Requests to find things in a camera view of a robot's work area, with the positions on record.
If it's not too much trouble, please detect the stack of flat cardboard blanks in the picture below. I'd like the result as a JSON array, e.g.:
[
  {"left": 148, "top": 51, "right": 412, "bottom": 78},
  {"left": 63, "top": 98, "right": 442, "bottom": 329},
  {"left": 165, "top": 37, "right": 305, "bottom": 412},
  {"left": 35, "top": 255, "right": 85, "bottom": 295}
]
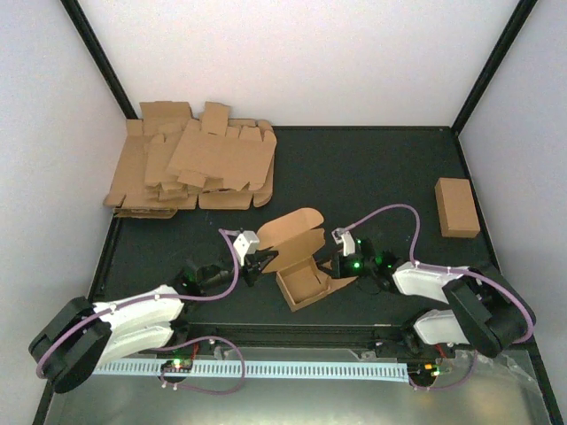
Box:
[{"left": 103, "top": 101, "right": 277, "bottom": 219}]

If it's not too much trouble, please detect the left black frame post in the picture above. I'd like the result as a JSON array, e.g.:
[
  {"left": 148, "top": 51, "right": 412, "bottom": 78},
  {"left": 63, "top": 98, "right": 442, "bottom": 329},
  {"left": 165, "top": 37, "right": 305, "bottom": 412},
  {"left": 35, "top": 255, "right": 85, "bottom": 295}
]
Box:
[{"left": 60, "top": 0, "right": 138, "bottom": 120}]

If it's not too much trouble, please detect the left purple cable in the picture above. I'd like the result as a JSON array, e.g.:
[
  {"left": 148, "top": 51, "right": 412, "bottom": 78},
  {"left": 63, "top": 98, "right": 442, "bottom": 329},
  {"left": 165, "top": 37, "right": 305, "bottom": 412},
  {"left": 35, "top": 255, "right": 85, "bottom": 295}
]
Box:
[{"left": 35, "top": 228, "right": 245, "bottom": 396}]

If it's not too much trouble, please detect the black frame post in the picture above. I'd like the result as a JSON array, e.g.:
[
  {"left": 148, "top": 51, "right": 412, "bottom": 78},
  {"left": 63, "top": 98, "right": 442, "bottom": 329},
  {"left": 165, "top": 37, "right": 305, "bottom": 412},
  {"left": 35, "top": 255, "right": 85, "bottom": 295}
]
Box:
[
  {"left": 60, "top": 0, "right": 138, "bottom": 120},
  {"left": 451, "top": 0, "right": 538, "bottom": 136}
]

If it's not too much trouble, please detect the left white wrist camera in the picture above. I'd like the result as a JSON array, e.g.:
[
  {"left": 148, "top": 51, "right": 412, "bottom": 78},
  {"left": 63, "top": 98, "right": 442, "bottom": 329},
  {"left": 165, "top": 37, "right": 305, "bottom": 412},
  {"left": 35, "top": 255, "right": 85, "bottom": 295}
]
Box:
[{"left": 233, "top": 230, "right": 260, "bottom": 267}]

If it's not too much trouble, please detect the right black frame post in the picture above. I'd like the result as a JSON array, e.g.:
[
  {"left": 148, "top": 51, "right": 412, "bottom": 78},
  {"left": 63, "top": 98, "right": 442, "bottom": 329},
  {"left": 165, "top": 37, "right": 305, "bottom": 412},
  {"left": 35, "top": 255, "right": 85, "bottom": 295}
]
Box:
[{"left": 451, "top": 0, "right": 538, "bottom": 136}]

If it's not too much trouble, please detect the metal base plate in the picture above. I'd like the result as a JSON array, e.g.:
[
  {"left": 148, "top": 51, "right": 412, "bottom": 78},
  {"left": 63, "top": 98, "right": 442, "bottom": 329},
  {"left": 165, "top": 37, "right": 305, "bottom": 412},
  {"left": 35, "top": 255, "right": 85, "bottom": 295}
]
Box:
[{"left": 38, "top": 350, "right": 558, "bottom": 424}]

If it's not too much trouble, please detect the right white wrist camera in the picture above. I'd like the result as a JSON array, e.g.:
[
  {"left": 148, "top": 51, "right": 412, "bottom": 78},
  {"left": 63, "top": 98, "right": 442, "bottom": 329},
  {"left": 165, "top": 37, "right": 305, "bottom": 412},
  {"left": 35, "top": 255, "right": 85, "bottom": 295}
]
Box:
[{"left": 331, "top": 228, "right": 356, "bottom": 257}]

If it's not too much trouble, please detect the light blue slotted cable duct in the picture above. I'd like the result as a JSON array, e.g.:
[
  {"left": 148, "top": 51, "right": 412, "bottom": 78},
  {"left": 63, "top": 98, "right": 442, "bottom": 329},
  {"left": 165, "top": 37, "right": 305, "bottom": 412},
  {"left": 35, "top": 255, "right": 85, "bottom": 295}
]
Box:
[{"left": 93, "top": 358, "right": 409, "bottom": 383}]

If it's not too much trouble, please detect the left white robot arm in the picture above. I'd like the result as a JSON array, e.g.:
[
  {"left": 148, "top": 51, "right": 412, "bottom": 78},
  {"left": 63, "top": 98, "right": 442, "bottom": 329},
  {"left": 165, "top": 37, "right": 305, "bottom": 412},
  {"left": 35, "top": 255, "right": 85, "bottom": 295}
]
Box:
[{"left": 28, "top": 250, "right": 278, "bottom": 394}]

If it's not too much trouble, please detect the folded brown cardboard box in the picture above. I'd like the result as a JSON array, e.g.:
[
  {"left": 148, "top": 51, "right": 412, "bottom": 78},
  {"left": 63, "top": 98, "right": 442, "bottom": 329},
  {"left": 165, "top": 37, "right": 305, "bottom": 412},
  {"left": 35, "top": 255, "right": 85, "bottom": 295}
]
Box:
[{"left": 434, "top": 177, "right": 480, "bottom": 238}]

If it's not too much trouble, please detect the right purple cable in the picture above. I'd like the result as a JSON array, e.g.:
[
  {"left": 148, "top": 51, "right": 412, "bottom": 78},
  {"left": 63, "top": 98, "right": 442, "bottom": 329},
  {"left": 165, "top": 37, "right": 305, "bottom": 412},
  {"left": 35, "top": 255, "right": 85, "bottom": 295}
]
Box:
[{"left": 343, "top": 203, "right": 535, "bottom": 392}]

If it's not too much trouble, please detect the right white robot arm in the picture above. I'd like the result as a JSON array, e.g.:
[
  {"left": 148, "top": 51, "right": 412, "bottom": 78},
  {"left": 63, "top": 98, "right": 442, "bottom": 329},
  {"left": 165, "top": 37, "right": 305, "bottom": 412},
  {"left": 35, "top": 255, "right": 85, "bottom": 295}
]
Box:
[{"left": 317, "top": 239, "right": 537, "bottom": 358}]

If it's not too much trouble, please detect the purple cable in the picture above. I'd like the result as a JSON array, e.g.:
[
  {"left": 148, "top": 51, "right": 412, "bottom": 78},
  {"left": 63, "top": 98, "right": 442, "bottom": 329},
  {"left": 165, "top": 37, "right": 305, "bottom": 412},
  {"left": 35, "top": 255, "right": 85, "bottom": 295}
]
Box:
[
  {"left": 343, "top": 203, "right": 535, "bottom": 392},
  {"left": 35, "top": 228, "right": 245, "bottom": 396}
]

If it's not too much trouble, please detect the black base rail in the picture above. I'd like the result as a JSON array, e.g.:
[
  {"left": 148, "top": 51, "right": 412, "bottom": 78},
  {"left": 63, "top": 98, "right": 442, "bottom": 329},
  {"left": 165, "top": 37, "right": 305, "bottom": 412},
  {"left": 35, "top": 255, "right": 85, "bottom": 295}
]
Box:
[{"left": 132, "top": 321, "right": 448, "bottom": 355}]

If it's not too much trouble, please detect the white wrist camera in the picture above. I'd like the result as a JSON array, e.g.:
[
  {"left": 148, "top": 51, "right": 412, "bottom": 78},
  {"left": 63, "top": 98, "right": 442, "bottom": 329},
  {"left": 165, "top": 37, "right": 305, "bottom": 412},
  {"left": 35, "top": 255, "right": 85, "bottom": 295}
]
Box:
[
  {"left": 331, "top": 228, "right": 356, "bottom": 257},
  {"left": 233, "top": 230, "right": 260, "bottom": 267}
]

